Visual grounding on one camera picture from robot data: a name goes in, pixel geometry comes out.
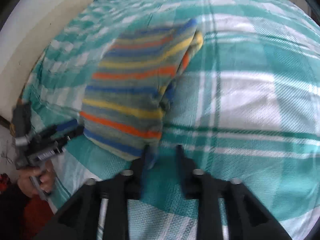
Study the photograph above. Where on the striped knit sweater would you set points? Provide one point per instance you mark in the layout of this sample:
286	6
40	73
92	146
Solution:
132	87

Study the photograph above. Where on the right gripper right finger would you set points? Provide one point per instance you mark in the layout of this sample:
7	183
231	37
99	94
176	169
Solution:
247	217

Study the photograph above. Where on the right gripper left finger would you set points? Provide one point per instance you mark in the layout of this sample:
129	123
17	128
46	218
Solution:
78	218

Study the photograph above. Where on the beige headboard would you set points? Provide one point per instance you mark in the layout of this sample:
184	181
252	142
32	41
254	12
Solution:
16	72

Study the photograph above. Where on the person's red clothing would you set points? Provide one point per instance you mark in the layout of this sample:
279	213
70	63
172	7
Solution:
22	217

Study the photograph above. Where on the teal plaid bedspread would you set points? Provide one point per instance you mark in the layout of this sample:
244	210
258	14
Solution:
247	106

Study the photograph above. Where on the person's left hand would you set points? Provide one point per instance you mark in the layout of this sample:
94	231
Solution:
33	180

